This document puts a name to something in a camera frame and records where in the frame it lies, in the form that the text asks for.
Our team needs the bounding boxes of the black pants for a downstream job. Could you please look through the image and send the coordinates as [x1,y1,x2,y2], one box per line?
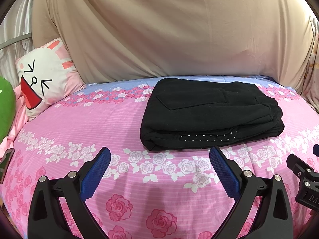
[140,78,284,151]

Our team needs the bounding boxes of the floral beige curtain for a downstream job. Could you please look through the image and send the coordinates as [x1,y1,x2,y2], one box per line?
[301,17,318,113]

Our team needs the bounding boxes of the pink floral bed sheet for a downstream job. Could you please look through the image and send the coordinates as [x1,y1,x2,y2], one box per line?
[1,77,318,238]

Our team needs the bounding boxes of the green plush toy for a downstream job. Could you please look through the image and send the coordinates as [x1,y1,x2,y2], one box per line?
[0,77,16,142]

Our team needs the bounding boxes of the white rabbit face pillow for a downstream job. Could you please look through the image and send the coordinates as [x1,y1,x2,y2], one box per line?
[16,38,85,120]

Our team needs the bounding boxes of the silver grey satin cloth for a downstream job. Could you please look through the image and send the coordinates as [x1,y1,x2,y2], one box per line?
[1,0,33,80]

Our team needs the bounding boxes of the beige curtain cloth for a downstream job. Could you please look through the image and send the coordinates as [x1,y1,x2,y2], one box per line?
[32,0,314,90]

